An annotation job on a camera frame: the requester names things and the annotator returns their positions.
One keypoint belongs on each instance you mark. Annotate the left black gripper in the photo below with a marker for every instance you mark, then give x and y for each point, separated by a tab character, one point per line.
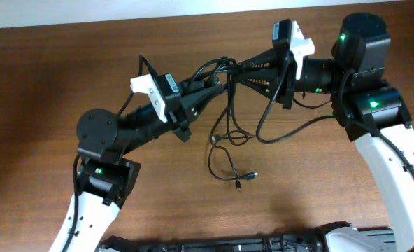
193	105

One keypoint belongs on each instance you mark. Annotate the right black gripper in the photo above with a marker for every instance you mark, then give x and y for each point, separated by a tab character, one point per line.
285	75

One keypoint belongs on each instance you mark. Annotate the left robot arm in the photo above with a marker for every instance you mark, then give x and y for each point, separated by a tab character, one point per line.
102	178

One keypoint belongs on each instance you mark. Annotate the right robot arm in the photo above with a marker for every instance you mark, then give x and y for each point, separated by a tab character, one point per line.
372	112

